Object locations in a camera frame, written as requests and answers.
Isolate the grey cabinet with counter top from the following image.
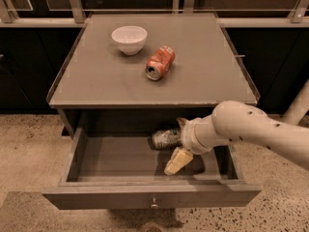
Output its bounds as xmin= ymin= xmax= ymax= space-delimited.
xmin=47 ymin=14 xmax=259 ymax=131

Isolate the white ceramic bowl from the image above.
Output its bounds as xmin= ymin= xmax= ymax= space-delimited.
xmin=111 ymin=25 xmax=148 ymax=55

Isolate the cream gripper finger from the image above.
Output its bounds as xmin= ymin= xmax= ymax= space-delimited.
xmin=164 ymin=147 xmax=193 ymax=175
xmin=177 ymin=117 xmax=189 ymax=129

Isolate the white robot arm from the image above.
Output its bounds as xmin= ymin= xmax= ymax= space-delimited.
xmin=164 ymin=81 xmax=309 ymax=175

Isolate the metal railing frame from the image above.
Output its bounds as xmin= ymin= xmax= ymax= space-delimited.
xmin=0 ymin=0 xmax=309 ymax=28

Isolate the metal drawer knob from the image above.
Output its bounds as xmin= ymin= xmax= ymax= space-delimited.
xmin=150 ymin=197 xmax=159 ymax=209

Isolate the green silver 7up can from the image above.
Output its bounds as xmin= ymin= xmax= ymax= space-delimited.
xmin=152 ymin=129 xmax=181 ymax=149

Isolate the open grey top drawer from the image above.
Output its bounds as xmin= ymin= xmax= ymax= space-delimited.
xmin=42 ymin=128 xmax=262 ymax=210

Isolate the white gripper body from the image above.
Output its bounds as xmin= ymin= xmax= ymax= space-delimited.
xmin=181 ymin=116 xmax=226 ymax=155

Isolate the orange soda can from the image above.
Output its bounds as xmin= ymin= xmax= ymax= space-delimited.
xmin=145 ymin=45 xmax=176 ymax=81

